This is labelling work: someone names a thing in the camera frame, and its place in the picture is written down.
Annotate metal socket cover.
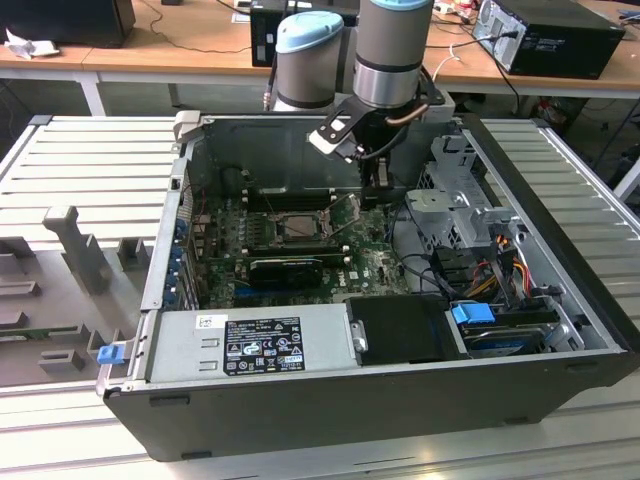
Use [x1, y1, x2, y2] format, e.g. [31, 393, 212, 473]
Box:
[327, 192, 362, 239]

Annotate RAM slot white latches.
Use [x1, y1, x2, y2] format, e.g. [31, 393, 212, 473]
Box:
[247, 237, 346, 249]
[242, 185, 335, 195]
[244, 195, 335, 206]
[248, 246, 349, 259]

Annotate silver drive cage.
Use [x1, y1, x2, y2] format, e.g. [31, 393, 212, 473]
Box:
[404, 132, 531, 261]

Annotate wooden desk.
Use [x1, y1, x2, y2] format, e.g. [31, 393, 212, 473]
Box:
[0, 0, 281, 119]
[417, 0, 640, 116]

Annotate green motherboard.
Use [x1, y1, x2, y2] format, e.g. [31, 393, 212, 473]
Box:
[192, 192, 416, 309]

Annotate black graphics card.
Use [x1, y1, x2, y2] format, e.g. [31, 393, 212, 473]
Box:
[248, 257, 324, 290]

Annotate grey case release latch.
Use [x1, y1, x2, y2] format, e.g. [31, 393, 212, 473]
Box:
[172, 110, 204, 146]

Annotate black plastic shroud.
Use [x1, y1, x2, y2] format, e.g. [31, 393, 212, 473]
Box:
[344, 294, 471, 369]

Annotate hard disk in blue carrier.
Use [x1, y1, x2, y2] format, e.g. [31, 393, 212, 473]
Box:
[449, 299, 551, 359]

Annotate black desktop PC silver back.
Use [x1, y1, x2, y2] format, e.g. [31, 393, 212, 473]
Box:
[472, 0, 627, 81]

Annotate grey power supply unit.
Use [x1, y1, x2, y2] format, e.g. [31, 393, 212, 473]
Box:
[144, 303, 361, 384]

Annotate black open PC case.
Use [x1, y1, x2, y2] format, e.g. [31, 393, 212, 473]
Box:
[94, 110, 632, 464]

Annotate black computer box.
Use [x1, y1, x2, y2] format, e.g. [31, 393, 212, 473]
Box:
[0, 0, 137, 50]

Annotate grey parts rack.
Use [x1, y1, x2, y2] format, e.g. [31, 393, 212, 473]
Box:
[0, 204, 154, 389]

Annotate crumpled white paper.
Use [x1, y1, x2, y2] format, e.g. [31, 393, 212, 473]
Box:
[3, 27, 62, 60]

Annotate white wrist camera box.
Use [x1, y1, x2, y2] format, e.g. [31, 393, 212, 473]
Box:
[307, 107, 364, 162]

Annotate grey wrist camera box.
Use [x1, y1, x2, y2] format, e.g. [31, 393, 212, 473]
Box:
[425, 90, 457, 122]

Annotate white cable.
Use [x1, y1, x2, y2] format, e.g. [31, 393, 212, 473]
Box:
[430, 43, 462, 84]

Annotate black power cable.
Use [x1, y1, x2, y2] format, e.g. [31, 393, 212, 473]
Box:
[477, 32, 522, 117]

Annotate black wire bundle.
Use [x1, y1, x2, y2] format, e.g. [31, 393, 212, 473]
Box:
[387, 199, 481, 301]

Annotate thin black desk cable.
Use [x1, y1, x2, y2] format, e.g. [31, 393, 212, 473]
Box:
[148, 0, 254, 54]

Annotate yellow red wire bundle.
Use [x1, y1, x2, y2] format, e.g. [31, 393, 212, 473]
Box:
[467, 259, 531, 301]

